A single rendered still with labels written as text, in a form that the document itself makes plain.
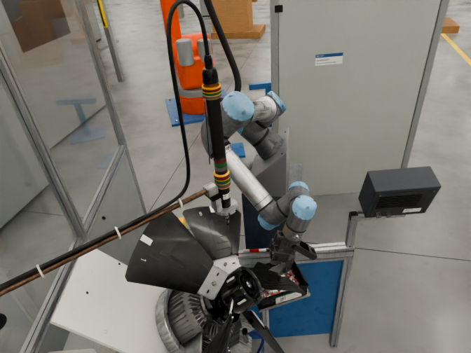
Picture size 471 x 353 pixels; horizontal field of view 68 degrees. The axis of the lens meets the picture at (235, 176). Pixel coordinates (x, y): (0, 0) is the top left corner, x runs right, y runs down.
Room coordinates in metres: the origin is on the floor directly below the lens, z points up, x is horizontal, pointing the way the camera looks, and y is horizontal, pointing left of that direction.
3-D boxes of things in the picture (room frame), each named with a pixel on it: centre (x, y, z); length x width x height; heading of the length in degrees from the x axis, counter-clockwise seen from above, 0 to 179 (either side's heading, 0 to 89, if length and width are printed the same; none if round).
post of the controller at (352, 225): (1.12, -0.50, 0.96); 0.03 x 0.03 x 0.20; 89
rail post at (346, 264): (1.12, -0.50, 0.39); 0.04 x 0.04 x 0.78; 89
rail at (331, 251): (1.13, -0.07, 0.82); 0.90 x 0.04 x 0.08; 89
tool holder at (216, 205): (0.76, 0.04, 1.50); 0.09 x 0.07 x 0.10; 124
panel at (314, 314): (1.13, -0.07, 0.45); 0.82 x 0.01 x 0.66; 89
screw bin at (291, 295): (0.96, -0.14, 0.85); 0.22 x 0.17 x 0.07; 104
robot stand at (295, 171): (1.51, -0.20, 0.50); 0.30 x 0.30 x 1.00; 76
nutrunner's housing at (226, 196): (0.77, 0.04, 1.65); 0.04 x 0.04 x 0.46
